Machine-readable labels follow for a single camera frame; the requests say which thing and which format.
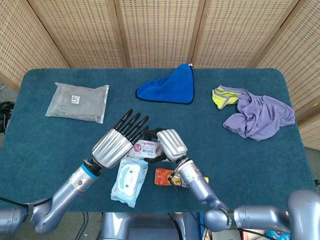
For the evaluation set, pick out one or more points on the light blue wet wipes pack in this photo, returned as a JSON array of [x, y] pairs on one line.
[[128, 185]]

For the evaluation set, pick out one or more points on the grey-blue robot torso base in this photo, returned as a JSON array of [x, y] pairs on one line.
[[140, 226]]

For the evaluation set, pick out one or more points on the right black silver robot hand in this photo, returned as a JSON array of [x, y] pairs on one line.
[[172, 143]]

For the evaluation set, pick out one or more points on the grey plastic bag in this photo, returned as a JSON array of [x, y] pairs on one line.
[[77, 103]]

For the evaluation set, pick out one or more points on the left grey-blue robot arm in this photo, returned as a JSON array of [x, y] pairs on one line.
[[67, 190]]

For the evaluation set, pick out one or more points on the orange drink bottle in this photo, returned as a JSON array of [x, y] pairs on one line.
[[162, 177]]

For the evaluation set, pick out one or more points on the dark teal table cover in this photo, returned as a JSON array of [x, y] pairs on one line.
[[225, 162]]

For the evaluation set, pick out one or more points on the wooden lattice folding screen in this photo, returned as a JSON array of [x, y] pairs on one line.
[[160, 30]]

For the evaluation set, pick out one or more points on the blue chocolate chip cookie package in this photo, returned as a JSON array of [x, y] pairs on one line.
[[277, 236]]

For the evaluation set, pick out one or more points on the purple shirt with yellow-green trim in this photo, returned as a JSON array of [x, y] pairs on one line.
[[260, 117]]

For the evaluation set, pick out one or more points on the blue folded cloth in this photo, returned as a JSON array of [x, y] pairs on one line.
[[172, 87]]

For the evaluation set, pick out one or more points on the white pink toothpaste box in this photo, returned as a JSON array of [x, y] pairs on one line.
[[146, 148]]

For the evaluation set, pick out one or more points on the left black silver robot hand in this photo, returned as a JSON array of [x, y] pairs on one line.
[[112, 147]]

